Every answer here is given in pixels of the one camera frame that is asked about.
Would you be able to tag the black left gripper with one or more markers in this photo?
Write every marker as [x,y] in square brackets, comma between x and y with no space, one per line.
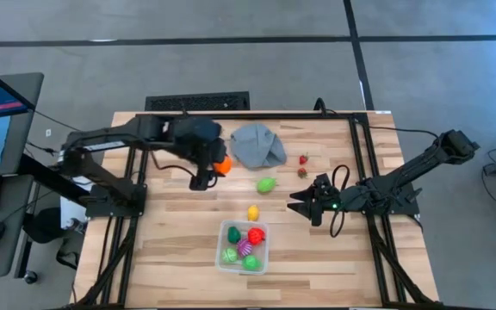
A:
[200,142]

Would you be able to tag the red toy bell pepper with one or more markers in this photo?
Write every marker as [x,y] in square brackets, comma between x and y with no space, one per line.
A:
[256,235]

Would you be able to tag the clear plastic tupperware container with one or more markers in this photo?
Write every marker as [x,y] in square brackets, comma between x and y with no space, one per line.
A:
[262,254]

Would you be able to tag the grey desk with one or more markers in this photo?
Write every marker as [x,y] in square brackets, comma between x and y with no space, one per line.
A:
[24,129]

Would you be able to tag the black rounded bag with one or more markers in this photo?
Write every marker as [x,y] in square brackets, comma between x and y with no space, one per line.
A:
[43,224]

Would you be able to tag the light green round toy fruit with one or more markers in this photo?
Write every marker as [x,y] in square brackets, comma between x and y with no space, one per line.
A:
[230,255]

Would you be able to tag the white paper sheet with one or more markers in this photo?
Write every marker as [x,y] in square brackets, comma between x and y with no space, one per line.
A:
[71,215]

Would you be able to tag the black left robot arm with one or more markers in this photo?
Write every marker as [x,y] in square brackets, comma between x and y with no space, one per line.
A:
[136,129]

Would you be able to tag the bright green toy fruit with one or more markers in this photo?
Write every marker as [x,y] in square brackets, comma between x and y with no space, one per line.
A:
[251,262]

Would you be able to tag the black aluminium table frame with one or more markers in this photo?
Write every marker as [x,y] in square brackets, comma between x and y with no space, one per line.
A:
[274,116]

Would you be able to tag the black floor vent grille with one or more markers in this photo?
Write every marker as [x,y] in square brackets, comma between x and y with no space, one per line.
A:
[196,101]

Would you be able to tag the black caster wheel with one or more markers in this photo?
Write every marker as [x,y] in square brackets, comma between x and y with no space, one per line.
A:
[30,277]

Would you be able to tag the black diagonal support bar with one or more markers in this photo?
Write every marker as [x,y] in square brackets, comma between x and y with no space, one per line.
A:
[45,174]

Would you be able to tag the dark green toy pepper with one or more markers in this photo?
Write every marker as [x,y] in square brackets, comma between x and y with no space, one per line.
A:
[233,234]

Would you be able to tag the grey cloth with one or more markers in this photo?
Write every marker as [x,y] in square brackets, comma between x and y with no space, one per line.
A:
[256,146]

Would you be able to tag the yellow toy lemon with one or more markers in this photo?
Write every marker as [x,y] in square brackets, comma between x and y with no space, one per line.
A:
[253,212]

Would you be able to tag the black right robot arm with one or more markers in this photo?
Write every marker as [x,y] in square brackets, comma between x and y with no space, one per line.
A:
[420,161]

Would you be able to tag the red toy strawberry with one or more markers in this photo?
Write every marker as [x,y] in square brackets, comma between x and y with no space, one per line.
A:
[303,159]
[302,173]

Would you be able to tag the green oval toy fruit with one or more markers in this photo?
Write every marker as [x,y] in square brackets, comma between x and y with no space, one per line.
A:
[265,185]

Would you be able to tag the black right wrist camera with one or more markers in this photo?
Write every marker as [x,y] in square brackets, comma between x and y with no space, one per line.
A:
[316,218]

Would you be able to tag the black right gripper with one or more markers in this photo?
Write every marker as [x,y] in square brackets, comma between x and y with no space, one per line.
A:
[325,196]

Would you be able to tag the orange toy orange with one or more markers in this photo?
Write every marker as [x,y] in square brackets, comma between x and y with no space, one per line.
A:
[223,165]

